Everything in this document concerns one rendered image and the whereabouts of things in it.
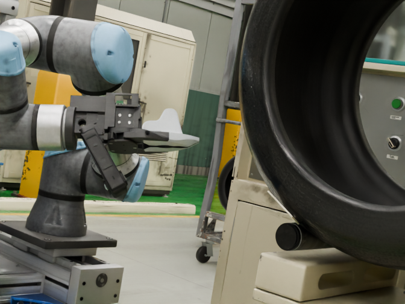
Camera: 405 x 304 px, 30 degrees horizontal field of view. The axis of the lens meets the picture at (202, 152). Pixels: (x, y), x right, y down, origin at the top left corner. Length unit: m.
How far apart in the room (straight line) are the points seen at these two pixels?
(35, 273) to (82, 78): 0.54
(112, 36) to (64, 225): 0.56
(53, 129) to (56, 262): 0.70
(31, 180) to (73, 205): 5.27
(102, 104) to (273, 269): 0.38
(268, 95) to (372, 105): 0.85
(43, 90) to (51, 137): 5.90
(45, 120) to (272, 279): 0.44
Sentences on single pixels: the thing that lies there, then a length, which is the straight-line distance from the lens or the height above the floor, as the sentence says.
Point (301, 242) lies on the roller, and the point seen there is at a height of 0.90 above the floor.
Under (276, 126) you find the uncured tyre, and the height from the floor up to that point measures 1.07.
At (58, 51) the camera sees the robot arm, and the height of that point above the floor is 1.14.
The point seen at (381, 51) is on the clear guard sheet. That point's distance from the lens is 2.01.
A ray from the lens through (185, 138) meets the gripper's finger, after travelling 1.20.
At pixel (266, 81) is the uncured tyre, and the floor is 1.14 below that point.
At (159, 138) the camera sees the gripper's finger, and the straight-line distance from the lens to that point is 1.18.
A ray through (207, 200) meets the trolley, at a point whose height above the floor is 0.45.
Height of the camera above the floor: 1.07
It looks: 3 degrees down
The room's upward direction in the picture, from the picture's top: 10 degrees clockwise
